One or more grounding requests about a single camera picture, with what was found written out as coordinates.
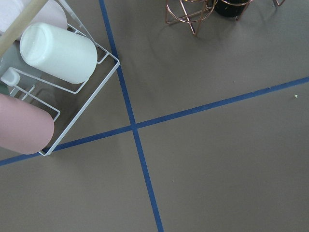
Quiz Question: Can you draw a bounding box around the black round jar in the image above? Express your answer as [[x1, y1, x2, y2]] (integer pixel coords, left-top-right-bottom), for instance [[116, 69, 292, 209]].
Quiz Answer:
[[214, 0, 251, 17]]

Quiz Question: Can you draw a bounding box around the white ceramic cup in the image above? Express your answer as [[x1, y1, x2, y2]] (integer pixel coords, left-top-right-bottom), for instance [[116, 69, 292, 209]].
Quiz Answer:
[[20, 23, 98, 84]]

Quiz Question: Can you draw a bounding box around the pink ceramic cup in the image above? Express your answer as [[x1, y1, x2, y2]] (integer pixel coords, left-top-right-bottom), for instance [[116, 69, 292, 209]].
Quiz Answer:
[[0, 94, 54, 155]]

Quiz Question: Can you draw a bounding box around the copper wire basket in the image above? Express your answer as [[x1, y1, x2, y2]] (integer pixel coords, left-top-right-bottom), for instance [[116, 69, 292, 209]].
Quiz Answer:
[[165, 0, 252, 36]]

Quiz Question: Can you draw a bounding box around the white wire rack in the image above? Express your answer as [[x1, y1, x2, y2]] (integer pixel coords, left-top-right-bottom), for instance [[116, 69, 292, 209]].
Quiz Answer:
[[0, 0, 121, 157]]

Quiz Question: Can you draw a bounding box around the wooden rack rod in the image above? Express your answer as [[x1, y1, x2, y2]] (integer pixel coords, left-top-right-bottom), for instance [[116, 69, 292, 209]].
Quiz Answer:
[[0, 0, 47, 57]]

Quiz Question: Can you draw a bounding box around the pale pink cup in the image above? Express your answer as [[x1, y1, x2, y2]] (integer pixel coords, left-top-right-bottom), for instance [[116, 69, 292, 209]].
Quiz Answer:
[[13, 0, 67, 29]]

